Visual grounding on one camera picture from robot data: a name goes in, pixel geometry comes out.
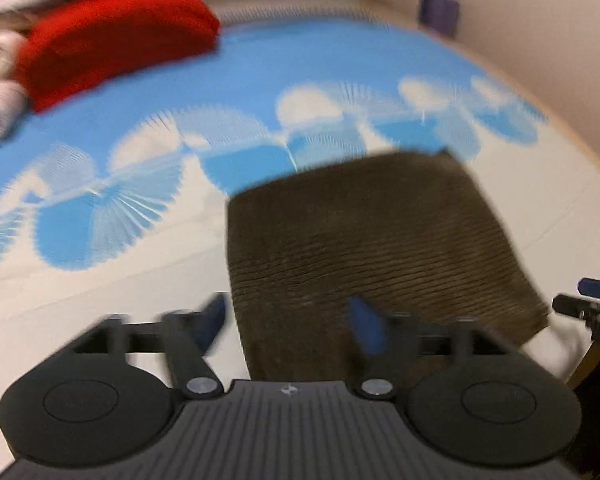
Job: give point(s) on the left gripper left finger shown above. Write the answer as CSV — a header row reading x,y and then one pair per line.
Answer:
x,y
186,338

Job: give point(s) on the blue patterned bed sheet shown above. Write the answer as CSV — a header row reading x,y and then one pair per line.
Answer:
x,y
114,201

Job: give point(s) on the red folded blanket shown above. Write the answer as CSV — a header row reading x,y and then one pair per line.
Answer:
x,y
87,42

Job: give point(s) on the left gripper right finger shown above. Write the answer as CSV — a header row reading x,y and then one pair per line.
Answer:
x,y
382,349

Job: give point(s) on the dark brown corduroy pants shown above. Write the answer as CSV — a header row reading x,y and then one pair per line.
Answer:
x,y
408,232

